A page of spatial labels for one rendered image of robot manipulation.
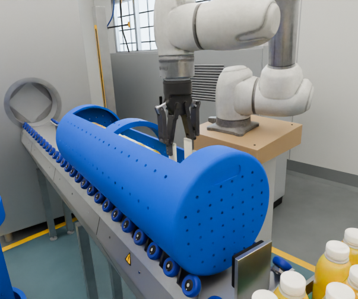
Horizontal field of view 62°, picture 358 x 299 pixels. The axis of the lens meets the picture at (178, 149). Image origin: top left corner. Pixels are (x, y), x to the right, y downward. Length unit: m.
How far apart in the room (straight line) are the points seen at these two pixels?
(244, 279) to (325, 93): 2.98
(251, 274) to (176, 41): 0.53
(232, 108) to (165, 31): 0.64
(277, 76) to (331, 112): 2.33
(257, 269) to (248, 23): 0.50
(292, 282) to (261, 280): 0.17
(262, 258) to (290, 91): 0.72
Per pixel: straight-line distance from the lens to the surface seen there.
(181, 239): 0.61
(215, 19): 0.69
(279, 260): 0.75
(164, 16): 0.75
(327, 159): 3.64
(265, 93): 1.24
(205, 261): 0.68
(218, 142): 1.27
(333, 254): 0.64
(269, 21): 0.68
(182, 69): 0.75
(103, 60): 1.94
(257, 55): 2.34
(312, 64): 3.53
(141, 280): 0.87
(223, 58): 2.51
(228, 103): 1.30
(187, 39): 0.72
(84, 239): 1.67
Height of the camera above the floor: 1.43
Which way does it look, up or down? 18 degrees down
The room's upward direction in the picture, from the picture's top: 3 degrees counter-clockwise
